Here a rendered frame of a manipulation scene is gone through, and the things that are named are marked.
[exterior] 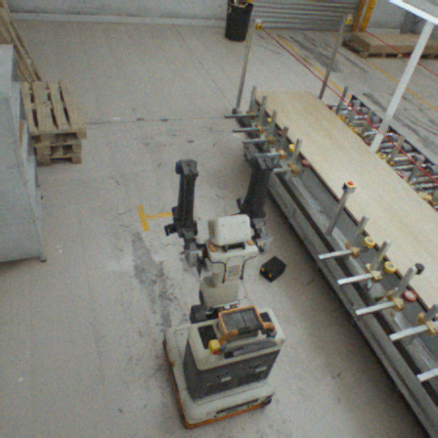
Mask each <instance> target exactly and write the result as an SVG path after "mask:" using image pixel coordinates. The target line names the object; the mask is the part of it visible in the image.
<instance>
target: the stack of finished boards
mask: <svg viewBox="0 0 438 438"><path fill-rule="evenodd" d="M370 33H371V34H370ZM370 33H368V32H352V34H351V39H350V40H352V41H353V42H355V43H356V44H358V45H359V46H360V47H361V48H363V49H365V50H366V51H368V52H369V53H399V52H401V53H412V52H413V51H414V49H415V48H416V45H417V42H418V40H419V38H420V37H421V34H386V33H375V32H370ZM372 34H373V35H374V36H376V37H378V38H379V39H381V40H382V41H384V42H386V43H387V44H389V45H391V46H392V47H394V48H395V49H396V50H395V49H394V48H392V47H390V46H389V45H387V44H385V43H384V42H382V41H381V40H379V39H377V38H376V37H374V36H373V35H372ZM424 46H425V47H424V49H423V51H422V53H426V54H438V41H437V40H435V39H434V38H432V37H430V36H429V37H428V39H427V41H426V43H425V45H424ZM397 50H398V51H399V52H397Z"/></svg>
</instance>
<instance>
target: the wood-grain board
mask: <svg viewBox="0 0 438 438"><path fill-rule="evenodd" d="M263 95H266V96H267V102H266V106H265V112H266V113H267V114H268V115H269V117H270V118H271V117H272V112H273V110H277V111H278V114H277V118H276V121H275V124H276V125H277V126H278V128H279V129H280V130H281V131H283V129H284V126H287V127H288V131H287V135H286V137H287V139H288V140H289V141H290V142H291V144H292V145H295V144H296V141H297V138H301V139H302V140H303V141H302V144H301V147H300V150H299V153H300V155H301V156H302V157H303V158H304V159H305V160H308V161H310V163H311V164H310V167H311V168H312V169H313V170H314V172H315V173H316V174H317V175H318V176H319V178H320V179H321V180H322V181H323V183H324V184H325V185H326V186H327V187H328V188H329V189H330V190H331V191H332V193H333V194H334V195H335V196H336V198H337V199H338V200H340V198H341V196H342V194H343V192H344V191H343V190H342V186H343V184H344V182H347V181H353V182H354V183H355V184H356V185H357V189H356V191H355V193H352V194H350V195H349V197H348V199H347V201H346V203H345V205H344V207H345V209H346V210H347V211H348V212H349V213H350V215H351V216H352V217H353V218H354V219H355V221H356V222H357V223H358V224H359V222H360V220H361V218H362V216H363V215H368V216H369V217H370V219H369V221H368V222H367V224H366V226H365V228H364V230H363V232H364V233H365V234H366V235H367V237H370V238H373V239H374V240H375V244H374V245H375V246H376V248H377V249H378V250H379V249H380V248H381V246H382V244H383V242H384V241H388V240H390V241H391V243H392V244H391V245H390V247H389V249H388V250H387V252H386V254H385V255H384V257H385V259H386V260H387V261H388V262H391V263H392V264H394V265H395V267H396V269H395V271H396V272H397V273H398V275H399V276H400V277H401V278H403V276H404V275H405V273H406V272H407V271H408V269H409V268H410V267H411V266H414V265H415V263H416V262H419V263H422V265H423V266H424V270H423V271H422V272H421V274H420V275H417V274H415V275H414V276H413V277H412V279H411V280H410V282H409V283H408V284H407V286H408V287H409V288H410V289H411V291H412V292H413V293H414V294H415V295H416V298H417V299H418V300H419V302H420V303H421V304H422V305H423V307H425V308H426V309H427V310H429V309H430V307H431V306H432V305H433V304H434V303H436V302H438V213H437V212H436V211H435V210H434V209H433V208H432V207H431V206H429V205H428V203H427V202H426V201H425V200H424V199H423V198H422V197H420V196H419V195H418V194H417V193H416V192H415V191H414V190H413V189H412V188H410V187H409V186H408V185H407V184H406V183H405V182H404V181H403V180H402V179H401V178H400V177H399V176H398V175H397V173H396V172H395V171H394V170H393V169H392V168H390V167H389V166H388V165H387V164H386V163H385V162H384V161H383V160H382V159H381V158H380V157H379V156H378V155H377V154H376V153H375V152H374V151H373V150H372V149H370V148H369V147H368V146H367V145H366V144H365V143H364V142H363V141H362V140H361V139H360V138H359V137H358V136H357V135H356V134H355V133H354V132H353V131H352V130H351V129H349V128H348V127H347V126H346V125H345V124H344V122H343V121H342V120H341V119H340V118H339V117H338V116H337V115H336V114H335V113H334V112H333V111H332V110H331V109H329V108H328V107H327V106H326V105H325V104H324V103H323V102H322V101H321V100H320V99H319V98H318V97H317V96H316V95H315V94H314V93H313V92H312V91H311V90H291V91H256V94H255V101H256V102H257V103H258V104H259V105H260V106H261V102H262V97H263Z"/></svg>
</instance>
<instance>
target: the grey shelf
mask: <svg viewBox="0 0 438 438"><path fill-rule="evenodd" d="M13 48H14V47H13V45H0V262H1V261H8V260H15V259H16V260H20V259H26V258H33V257H40V258H41V262H42V263H45V262H47V258H46V256H45V250H44V247H43V229H42V226H43V221H42V198H44V197H43V194H42V189H41V186H40V181H39V176H38V171H37V166H36V161H35V156H34V151H33V146H32V142H31V138H30V133H29V129H28V124H27V123H28V122H27V119H26V114H25V109H24V99H23V95H22V87H21V83H20V78H19V73H18V68H17V63H16V58H15V53H14V49H13ZM12 69H13V71H12ZM13 74H14V76H13ZM14 77H15V81H14ZM20 104H21V107H20ZM21 109H22V111H21ZM20 121H21V122H22V123H23V131H22V149H21V146H20V142H19V129H20ZM27 134H28V135H27ZM28 138H29V139H28ZM26 140H27V142H26ZM28 140H29V141H28ZM13 142H14V145H15V149H16V151H15V149H14V145H13ZM27 145H28V147H27ZM28 150H29V151H28ZM15 154H16V156H15ZM29 154H30V155H29ZM16 158H17V160H16ZM17 162H18V164H17ZM18 166H19V168H18ZM35 170H36V171H35ZM35 172H36V173H35ZM36 177H37V178H36ZM35 181H36V184H35ZM37 182H38V183H37ZM36 186H37V188H36ZM38 187H39V188H38ZM39 254H40V256H39ZM42 257H43V258H42Z"/></svg>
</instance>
